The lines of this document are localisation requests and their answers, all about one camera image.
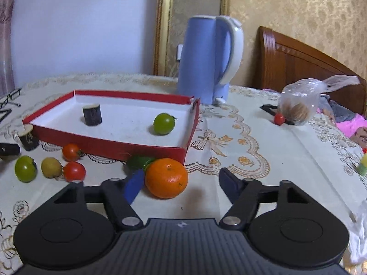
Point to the wooden bed headboard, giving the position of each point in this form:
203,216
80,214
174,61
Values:
284,60

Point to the green tomato outside box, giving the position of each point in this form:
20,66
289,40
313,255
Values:
25,169

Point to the blue electric kettle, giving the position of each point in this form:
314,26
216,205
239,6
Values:
211,55

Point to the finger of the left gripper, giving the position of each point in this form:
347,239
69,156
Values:
9,151

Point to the pink patterned curtain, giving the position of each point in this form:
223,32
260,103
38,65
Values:
7,79

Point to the small yellow green toy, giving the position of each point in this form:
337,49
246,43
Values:
362,167

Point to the yellow-brown small round fruit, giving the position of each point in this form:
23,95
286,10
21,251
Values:
51,167

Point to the clear plastic bag with nuts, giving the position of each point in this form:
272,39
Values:
298,101

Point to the gold picture frame moulding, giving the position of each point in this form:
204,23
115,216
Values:
163,17

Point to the black flat frame under bag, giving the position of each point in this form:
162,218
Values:
273,110

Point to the red cherry tomato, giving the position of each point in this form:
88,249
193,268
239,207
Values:
72,152
74,171

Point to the red cherry tomato upper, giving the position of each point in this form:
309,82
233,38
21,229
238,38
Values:
72,152

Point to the small red tomato by bag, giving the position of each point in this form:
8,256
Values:
279,119

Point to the red cherry tomato lower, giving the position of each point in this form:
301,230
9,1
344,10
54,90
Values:
74,171

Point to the white wall switch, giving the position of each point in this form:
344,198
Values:
179,52

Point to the black eyeglasses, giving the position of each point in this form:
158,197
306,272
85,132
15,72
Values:
9,98

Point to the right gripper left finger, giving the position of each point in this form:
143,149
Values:
118,195

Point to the orange mandarin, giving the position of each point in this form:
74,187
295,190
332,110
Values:
166,178

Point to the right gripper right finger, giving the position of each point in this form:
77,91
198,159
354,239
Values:
244,196

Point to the green tomato in box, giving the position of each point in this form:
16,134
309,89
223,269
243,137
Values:
164,123

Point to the red shallow cardboard box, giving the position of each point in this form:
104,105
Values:
127,123

